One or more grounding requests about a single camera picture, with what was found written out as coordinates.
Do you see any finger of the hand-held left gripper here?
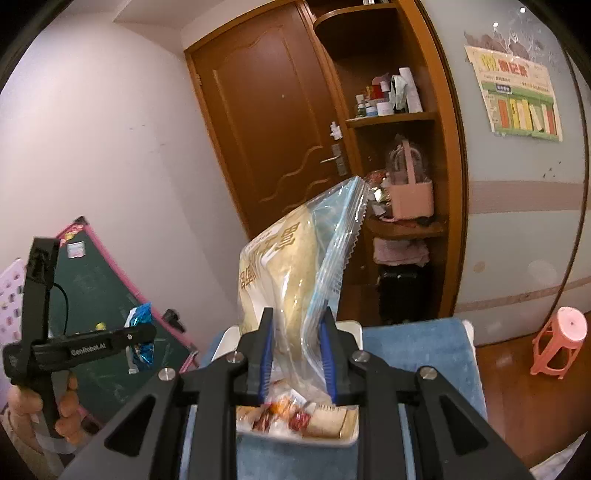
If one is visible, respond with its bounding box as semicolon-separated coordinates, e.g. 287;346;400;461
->
112;322;158;352

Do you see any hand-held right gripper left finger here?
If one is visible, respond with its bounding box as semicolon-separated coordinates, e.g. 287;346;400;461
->
58;307;278;480

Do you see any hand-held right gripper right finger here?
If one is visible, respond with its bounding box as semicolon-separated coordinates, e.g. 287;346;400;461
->
318;305;534;480

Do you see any blue snack packet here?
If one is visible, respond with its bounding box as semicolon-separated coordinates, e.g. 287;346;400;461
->
126;302;155;374

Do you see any white plastic tray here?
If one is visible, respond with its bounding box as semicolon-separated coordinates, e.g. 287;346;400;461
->
210;320;363;446

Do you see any clear zip bag of bread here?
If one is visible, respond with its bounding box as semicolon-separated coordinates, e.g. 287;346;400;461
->
238;176;370;398

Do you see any person's left forearm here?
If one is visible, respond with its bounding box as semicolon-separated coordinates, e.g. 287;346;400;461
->
0;411;61;480

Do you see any person's left hand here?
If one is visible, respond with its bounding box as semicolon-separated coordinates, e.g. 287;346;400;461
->
7;373;87;447

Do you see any black easel knob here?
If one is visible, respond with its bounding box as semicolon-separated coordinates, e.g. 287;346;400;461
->
163;308;186;333

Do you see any orange red snack packet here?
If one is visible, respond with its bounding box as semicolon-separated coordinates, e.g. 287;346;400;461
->
252;390;315;432

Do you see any small brown paper packet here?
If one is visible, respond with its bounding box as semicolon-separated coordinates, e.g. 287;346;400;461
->
305;402;352;438

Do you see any white patterned board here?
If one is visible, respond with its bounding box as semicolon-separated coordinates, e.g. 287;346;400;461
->
0;258;28;342

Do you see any blue towel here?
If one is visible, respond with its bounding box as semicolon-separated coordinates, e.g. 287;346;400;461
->
178;316;488;480

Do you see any black suitcase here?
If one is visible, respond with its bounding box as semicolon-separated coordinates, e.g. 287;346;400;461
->
379;265;432;324

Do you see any folded pink cloth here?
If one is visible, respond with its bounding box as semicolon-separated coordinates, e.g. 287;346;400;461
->
373;237;430;267

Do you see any pink basket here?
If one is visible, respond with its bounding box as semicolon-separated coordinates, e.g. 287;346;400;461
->
383;138;435;220

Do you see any grey sliding wardrobe door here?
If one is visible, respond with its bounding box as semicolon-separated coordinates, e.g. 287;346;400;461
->
420;0;591;347

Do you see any pink plastic stool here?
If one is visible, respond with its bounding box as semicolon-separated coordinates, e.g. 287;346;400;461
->
530;306;588;380

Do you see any brown wooden door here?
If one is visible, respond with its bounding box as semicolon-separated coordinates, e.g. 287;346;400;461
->
185;0;352;236

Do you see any brown wooden shelf unit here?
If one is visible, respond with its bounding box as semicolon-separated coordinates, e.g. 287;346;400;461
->
305;0;469;324

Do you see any group of bottles and jars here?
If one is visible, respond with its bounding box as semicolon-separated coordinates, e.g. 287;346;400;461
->
355;67;423;118

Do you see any black cable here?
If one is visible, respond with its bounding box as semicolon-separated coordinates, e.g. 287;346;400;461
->
50;283;71;334

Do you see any green chalkboard with pink frame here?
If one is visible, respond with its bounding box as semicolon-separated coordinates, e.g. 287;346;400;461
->
46;216;199;435

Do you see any silver door handle plate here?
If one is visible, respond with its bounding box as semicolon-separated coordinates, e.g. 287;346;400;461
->
321;142;347;176

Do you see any wall poster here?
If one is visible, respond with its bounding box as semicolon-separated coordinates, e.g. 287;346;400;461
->
464;44;564;143

